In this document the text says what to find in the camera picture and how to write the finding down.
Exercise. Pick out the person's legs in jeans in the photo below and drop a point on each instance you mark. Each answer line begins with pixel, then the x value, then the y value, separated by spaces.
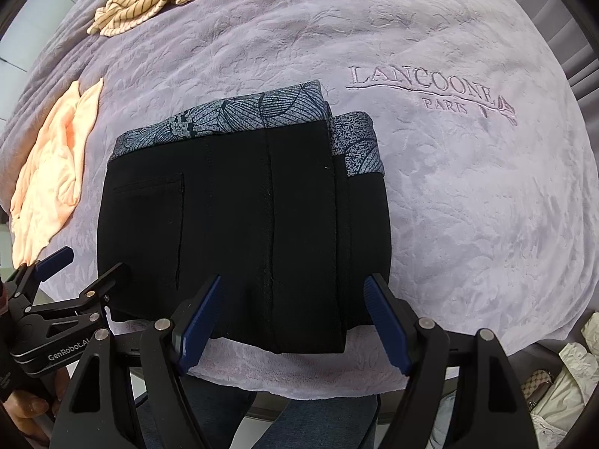
pixel 281 421

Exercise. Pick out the peach garment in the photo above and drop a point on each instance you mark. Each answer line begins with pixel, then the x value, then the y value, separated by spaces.
pixel 51 163

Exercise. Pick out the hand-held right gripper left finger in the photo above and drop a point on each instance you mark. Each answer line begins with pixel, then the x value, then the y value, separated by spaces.
pixel 201 327

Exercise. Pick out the person's left hand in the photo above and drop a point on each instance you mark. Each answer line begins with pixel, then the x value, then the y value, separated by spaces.
pixel 28 411

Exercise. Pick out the patterned beige handbag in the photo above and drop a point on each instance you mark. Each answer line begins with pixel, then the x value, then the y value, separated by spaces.
pixel 538 386

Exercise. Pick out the lilac embossed plush blanket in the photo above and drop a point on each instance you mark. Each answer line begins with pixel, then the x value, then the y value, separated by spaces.
pixel 468 196

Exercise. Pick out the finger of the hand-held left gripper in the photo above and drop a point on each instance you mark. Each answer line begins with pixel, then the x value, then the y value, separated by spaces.
pixel 93 292
pixel 54 262

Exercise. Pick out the black pants with patterned waistband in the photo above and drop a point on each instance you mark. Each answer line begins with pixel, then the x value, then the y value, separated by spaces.
pixel 243 206

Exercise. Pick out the grey curtain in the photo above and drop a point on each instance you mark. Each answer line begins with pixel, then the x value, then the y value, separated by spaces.
pixel 568 28

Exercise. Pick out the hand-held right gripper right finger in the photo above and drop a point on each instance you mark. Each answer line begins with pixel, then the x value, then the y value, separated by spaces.
pixel 388 327

